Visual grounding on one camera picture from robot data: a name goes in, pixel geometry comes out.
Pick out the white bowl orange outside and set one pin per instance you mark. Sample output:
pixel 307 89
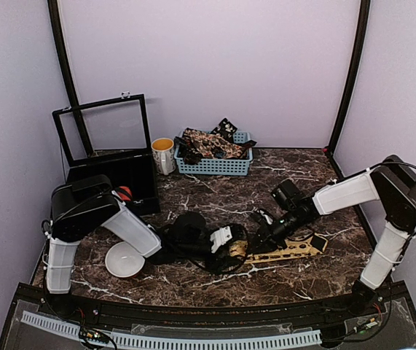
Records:
pixel 123 261

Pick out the left black frame post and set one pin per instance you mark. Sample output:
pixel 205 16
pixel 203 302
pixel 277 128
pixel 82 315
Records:
pixel 60 46

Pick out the black frame post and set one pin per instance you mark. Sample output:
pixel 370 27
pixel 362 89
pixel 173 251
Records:
pixel 60 46
pixel 350 82

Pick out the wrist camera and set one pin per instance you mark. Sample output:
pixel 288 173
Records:
pixel 188 230
pixel 287 195

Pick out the black floral tie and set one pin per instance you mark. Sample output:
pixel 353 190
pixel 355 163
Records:
pixel 225 129

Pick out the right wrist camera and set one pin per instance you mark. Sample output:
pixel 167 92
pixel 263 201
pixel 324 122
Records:
pixel 287 195

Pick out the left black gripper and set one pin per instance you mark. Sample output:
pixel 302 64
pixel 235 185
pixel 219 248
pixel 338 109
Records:
pixel 216 264

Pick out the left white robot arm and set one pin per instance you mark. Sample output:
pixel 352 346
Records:
pixel 80 207

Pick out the black display box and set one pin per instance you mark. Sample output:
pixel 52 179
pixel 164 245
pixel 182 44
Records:
pixel 122 151

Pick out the rolled orange black tie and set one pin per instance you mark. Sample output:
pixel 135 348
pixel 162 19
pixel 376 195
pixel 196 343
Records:
pixel 124 193

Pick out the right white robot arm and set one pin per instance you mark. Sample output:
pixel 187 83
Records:
pixel 392 182

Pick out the light blue plastic basket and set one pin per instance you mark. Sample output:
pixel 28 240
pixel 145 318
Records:
pixel 215 166

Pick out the yellow beetle-pattern tie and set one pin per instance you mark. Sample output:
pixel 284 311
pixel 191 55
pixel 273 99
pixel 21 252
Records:
pixel 312 246

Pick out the white cable duct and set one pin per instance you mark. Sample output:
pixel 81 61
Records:
pixel 121 340

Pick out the floral patterned tie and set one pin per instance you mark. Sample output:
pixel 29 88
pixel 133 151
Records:
pixel 195 145

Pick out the white mug yellow inside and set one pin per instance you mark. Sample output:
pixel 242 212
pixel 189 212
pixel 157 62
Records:
pixel 163 151

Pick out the right black frame post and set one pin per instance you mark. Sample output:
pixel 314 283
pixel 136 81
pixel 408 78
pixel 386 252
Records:
pixel 350 82

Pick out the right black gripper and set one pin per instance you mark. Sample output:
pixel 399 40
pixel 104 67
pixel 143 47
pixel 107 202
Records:
pixel 269 238

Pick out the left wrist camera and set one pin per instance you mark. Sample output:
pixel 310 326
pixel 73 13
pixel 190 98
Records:
pixel 188 230

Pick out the black front rail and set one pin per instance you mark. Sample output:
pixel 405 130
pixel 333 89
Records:
pixel 325 313

